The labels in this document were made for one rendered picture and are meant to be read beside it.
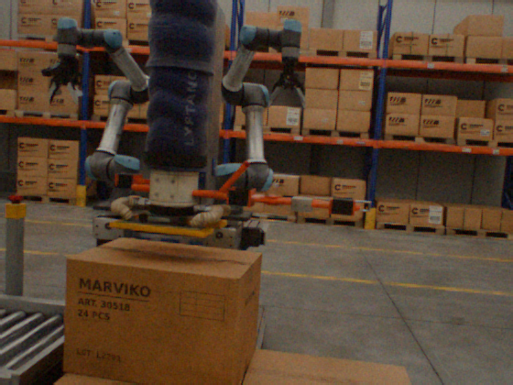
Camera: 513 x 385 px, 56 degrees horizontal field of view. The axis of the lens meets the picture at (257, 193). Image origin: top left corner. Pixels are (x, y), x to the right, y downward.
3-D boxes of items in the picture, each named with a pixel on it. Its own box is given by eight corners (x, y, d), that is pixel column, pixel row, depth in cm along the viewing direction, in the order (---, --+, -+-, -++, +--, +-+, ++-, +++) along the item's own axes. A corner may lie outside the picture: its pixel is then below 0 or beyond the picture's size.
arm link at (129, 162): (129, 185, 223) (131, 156, 222) (104, 182, 227) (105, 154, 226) (143, 184, 234) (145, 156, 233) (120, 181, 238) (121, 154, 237)
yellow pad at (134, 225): (108, 227, 164) (109, 213, 163) (122, 223, 173) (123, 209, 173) (204, 237, 157) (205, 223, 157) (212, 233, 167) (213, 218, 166)
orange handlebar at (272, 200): (101, 190, 175) (101, 180, 175) (137, 184, 205) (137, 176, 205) (360, 214, 158) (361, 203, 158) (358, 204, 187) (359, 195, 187)
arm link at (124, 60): (159, 109, 244) (109, 42, 201) (140, 108, 247) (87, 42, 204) (166, 90, 248) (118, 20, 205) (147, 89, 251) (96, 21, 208)
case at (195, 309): (62, 371, 166) (65, 258, 162) (117, 329, 205) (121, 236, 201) (232, 400, 155) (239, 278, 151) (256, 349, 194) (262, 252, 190)
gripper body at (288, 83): (278, 87, 194) (280, 57, 193) (278, 90, 203) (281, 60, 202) (297, 88, 194) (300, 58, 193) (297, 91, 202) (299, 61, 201)
